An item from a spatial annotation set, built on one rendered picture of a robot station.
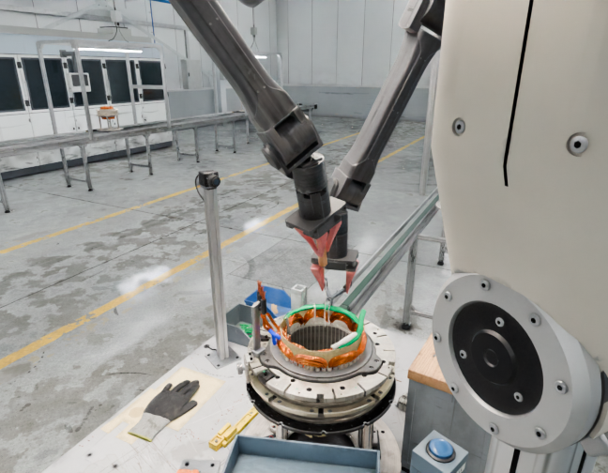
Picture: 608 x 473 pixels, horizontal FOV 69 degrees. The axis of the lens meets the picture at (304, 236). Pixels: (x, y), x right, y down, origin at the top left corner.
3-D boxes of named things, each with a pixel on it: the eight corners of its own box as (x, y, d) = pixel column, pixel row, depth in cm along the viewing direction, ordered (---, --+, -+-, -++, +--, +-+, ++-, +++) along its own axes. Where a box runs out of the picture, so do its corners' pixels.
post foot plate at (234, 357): (241, 358, 143) (241, 357, 142) (217, 370, 137) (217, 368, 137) (228, 346, 149) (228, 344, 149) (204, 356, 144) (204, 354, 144)
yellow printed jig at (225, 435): (264, 396, 126) (263, 386, 125) (274, 401, 125) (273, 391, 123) (208, 447, 109) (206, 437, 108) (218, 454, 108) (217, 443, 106)
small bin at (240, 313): (277, 331, 158) (276, 312, 155) (255, 351, 146) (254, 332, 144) (239, 320, 165) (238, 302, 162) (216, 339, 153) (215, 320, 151)
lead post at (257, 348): (251, 355, 93) (249, 306, 89) (260, 349, 95) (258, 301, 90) (257, 358, 92) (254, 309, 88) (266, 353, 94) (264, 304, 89)
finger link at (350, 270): (329, 283, 109) (329, 249, 105) (358, 286, 107) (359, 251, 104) (324, 297, 103) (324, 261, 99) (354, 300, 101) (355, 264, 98)
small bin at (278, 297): (298, 310, 172) (297, 293, 169) (281, 328, 160) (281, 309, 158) (262, 300, 178) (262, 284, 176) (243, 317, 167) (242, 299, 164)
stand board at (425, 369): (434, 334, 110) (435, 326, 109) (517, 358, 100) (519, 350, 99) (406, 378, 94) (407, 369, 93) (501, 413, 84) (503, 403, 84)
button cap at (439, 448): (424, 450, 77) (424, 445, 77) (436, 437, 80) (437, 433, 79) (445, 464, 74) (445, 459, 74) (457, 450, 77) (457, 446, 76)
